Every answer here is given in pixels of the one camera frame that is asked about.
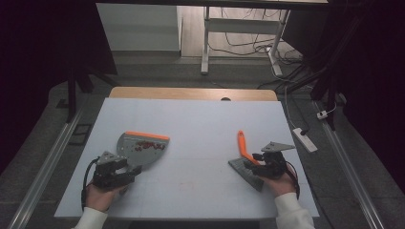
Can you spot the white cabinet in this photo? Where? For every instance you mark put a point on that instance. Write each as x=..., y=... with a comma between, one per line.
x=140, y=28

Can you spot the grey dustpan with orange edge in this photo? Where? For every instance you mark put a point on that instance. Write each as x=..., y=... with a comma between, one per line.
x=143, y=156

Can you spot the pile of red scraps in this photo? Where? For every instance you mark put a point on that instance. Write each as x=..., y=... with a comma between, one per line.
x=149, y=146

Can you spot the white power strip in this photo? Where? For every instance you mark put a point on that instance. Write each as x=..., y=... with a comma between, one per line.
x=306, y=141

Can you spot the wooden table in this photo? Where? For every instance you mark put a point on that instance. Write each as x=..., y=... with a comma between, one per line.
x=191, y=93

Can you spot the black table grommet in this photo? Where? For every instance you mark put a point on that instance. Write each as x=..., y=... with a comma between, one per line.
x=225, y=99

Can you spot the small white adapter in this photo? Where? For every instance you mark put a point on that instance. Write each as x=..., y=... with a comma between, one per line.
x=322, y=114

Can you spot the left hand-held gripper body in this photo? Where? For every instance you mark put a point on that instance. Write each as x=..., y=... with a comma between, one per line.
x=108, y=176

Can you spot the white desk frame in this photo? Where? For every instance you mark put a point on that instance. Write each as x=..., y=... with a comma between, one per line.
x=242, y=26

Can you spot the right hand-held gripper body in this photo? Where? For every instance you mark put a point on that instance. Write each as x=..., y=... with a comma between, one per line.
x=275, y=162

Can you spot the dark curtain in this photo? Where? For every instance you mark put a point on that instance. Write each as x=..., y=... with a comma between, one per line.
x=31, y=63
x=375, y=79

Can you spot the person's right hand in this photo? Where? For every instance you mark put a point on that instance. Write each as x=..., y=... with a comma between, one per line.
x=281, y=186

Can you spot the person's left hand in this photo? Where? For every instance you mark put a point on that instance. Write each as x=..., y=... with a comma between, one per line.
x=98, y=198

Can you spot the metal floor rail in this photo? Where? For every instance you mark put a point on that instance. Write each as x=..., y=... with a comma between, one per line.
x=347, y=165
x=47, y=162

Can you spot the white table cover sheet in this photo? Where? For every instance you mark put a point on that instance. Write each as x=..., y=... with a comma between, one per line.
x=197, y=197

